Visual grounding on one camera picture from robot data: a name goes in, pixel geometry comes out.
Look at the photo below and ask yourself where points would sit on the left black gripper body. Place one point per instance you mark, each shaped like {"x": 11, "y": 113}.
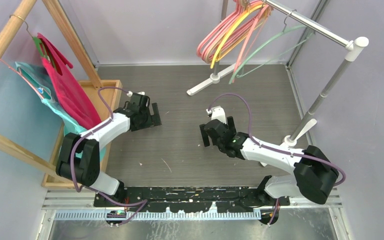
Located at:
{"x": 147, "y": 120}

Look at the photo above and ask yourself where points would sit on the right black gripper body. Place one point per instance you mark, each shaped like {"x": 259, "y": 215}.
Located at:
{"x": 231, "y": 124}

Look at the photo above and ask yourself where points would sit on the thick pink plastic hanger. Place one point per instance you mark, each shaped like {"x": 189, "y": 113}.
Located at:
{"x": 208, "y": 46}

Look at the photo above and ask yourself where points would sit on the beige plastic hanger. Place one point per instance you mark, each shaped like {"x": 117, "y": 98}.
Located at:
{"x": 223, "y": 43}

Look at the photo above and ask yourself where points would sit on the thin pink wire hanger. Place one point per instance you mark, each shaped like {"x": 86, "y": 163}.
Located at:
{"x": 260, "y": 17}

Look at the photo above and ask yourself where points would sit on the green wire hanger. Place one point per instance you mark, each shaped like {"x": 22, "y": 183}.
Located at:
{"x": 240, "y": 71}

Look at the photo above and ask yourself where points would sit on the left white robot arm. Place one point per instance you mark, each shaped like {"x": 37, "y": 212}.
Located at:
{"x": 79, "y": 157}

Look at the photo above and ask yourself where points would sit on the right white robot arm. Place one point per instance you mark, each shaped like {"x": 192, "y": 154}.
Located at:
{"x": 309, "y": 173}

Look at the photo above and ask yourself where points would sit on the red garment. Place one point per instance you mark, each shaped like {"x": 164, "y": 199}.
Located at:
{"x": 69, "y": 92}

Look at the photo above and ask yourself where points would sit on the teal garment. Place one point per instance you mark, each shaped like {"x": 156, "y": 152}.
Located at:
{"x": 70, "y": 125}

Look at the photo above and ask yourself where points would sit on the green hanger on rack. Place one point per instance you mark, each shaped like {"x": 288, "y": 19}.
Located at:
{"x": 40, "y": 46}

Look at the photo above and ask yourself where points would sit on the pink hanger on wooden rack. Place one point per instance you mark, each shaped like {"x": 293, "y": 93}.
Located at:
{"x": 36, "y": 78}

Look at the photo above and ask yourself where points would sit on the metal clothes rack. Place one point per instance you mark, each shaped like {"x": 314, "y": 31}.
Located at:
{"x": 353, "y": 47}

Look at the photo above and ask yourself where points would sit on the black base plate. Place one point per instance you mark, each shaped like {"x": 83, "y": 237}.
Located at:
{"x": 227, "y": 199}

